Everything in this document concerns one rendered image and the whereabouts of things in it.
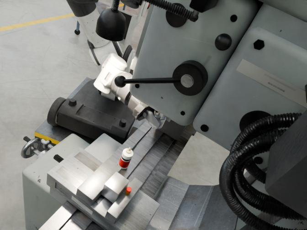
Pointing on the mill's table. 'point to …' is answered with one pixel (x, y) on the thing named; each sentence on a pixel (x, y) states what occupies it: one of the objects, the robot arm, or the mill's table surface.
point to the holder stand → (172, 129)
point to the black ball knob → (223, 42)
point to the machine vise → (106, 207)
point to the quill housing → (187, 53)
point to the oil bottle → (125, 158)
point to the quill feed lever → (176, 78)
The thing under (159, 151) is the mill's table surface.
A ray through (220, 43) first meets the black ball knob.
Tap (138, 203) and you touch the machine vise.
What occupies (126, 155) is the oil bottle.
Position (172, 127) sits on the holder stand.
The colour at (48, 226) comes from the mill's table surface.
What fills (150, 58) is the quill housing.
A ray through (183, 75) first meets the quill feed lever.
